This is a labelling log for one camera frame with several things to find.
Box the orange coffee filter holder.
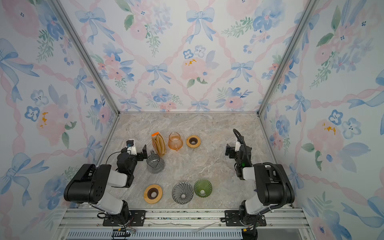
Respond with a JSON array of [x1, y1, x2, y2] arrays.
[[152, 132, 166, 158]]

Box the grey glass dripper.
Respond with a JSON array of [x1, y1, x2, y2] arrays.
[[172, 182, 194, 205]]

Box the grey glass carafe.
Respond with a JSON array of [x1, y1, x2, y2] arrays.
[[147, 151, 165, 174]]

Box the orange glass carafe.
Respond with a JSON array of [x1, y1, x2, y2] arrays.
[[168, 132, 183, 151]]

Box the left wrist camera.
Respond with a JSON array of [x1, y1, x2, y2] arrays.
[[126, 139, 137, 156]]

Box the green glass dripper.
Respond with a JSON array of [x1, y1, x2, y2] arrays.
[[194, 179, 213, 198]]

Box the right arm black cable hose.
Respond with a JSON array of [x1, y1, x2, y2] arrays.
[[232, 128, 295, 211]]

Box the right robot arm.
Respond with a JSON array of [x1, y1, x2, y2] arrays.
[[225, 142, 295, 226]]

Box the left aluminium corner post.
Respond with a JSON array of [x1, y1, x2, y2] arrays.
[[48, 0, 120, 116]]

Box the right aluminium corner post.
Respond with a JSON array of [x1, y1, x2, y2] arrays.
[[257, 0, 318, 118]]

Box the wooden ring dripper base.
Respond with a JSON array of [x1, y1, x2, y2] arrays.
[[186, 135, 201, 149]]

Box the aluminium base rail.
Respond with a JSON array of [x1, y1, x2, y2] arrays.
[[53, 208, 315, 240]]

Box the aluminium corner post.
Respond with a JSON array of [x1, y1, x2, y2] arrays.
[[257, 0, 318, 118], [48, 0, 120, 116]]

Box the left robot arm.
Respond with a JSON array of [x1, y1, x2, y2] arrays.
[[64, 146, 148, 227]]

